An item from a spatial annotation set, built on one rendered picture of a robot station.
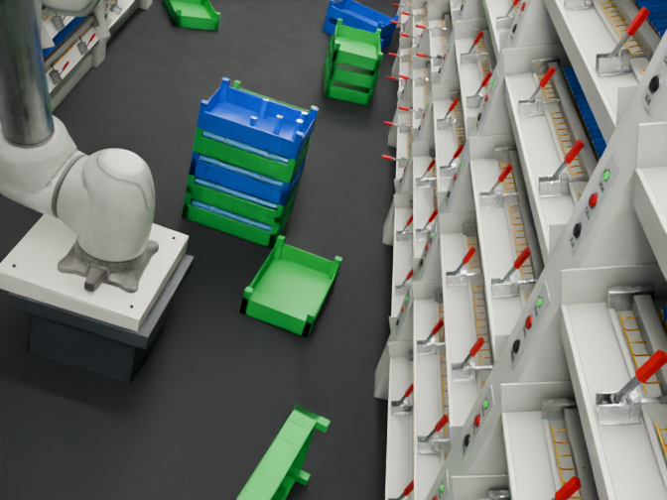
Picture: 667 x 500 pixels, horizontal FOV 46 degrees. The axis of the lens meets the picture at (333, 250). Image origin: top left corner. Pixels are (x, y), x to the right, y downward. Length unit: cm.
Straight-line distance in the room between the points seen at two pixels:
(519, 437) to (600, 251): 27
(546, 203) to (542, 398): 28
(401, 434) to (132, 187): 78
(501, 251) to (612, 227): 47
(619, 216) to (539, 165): 36
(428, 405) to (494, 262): 38
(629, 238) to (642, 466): 26
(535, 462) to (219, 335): 122
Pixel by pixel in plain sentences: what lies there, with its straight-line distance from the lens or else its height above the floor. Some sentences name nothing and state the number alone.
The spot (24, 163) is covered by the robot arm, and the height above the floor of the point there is 49.
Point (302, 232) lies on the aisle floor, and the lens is 254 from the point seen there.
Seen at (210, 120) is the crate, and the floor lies 35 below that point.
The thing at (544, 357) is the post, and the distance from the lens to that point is 103.
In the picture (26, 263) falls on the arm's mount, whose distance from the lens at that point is 186.
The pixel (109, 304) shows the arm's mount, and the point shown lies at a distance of 178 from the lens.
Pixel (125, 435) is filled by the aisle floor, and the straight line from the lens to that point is 185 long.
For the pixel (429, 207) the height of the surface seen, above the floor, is 35.
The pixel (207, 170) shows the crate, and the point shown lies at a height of 20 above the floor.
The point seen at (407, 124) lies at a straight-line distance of 299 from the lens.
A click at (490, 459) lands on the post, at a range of 116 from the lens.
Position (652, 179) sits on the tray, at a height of 110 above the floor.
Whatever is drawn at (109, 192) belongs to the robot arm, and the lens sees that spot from 169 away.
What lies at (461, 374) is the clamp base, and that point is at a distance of 138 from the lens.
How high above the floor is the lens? 142
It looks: 35 degrees down
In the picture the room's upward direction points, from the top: 17 degrees clockwise
